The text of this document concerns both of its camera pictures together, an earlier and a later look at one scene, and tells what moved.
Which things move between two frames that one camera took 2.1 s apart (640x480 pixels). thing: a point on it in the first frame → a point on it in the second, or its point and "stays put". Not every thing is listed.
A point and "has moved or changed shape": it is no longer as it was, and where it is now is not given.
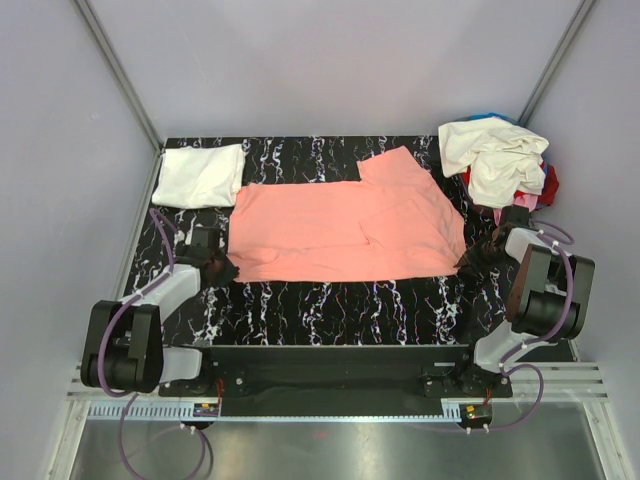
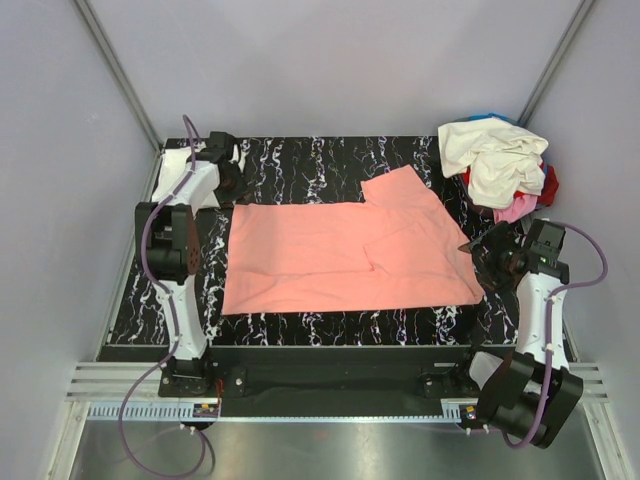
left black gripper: (229, 274) → (226, 199)
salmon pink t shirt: (392, 224) has moved or changed shape
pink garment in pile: (529, 200) stays put
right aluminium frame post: (555, 63) stays put
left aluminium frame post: (119, 69) stays put
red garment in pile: (549, 193) stays put
